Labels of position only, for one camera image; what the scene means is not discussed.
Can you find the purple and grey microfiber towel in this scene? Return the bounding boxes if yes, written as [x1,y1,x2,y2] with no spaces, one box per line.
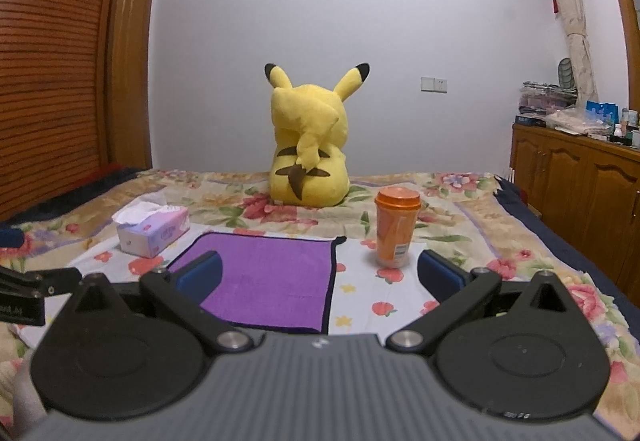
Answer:
[168,232,346,334]

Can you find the pink tissue box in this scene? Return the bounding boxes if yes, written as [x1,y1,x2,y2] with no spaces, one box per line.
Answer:
[112,200,190,259]

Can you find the floral bed sheet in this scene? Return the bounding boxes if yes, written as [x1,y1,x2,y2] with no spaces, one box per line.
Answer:
[18,170,639,439]

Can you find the white fruit print cloth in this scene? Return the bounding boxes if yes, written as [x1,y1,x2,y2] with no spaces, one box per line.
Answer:
[8,220,492,352]

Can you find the orange plastic cup with lid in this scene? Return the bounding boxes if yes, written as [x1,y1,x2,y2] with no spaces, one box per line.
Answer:
[375,186,422,268]

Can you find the dark blue mattress edge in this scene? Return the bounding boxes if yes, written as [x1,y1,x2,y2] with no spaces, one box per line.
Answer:
[495,175,639,336]

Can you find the brown wooden door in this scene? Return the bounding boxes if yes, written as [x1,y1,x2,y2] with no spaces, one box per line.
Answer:
[105,0,152,169]

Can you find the brown wooden sideboard cabinet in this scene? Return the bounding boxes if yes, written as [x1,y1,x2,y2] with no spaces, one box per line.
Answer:
[510,123,639,305]

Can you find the yellow Pikachu plush toy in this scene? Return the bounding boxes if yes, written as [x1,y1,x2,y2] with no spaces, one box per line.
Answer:
[265,63,370,208]

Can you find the stack of clutter on cabinet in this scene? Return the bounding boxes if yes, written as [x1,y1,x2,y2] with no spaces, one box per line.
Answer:
[515,81,578,128]

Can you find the blue and white package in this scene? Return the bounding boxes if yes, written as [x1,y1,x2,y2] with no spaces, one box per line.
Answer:
[586,101,620,126]

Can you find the brown wooden louvered wardrobe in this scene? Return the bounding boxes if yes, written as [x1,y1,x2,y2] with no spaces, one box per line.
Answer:
[1,0,111,219]

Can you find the beige patterned curtain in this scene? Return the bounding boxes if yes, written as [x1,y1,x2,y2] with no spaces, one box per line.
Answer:
[527,0,600,110]

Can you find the white wall switch plate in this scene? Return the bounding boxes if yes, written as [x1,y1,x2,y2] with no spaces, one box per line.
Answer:
[421,77,448,93]

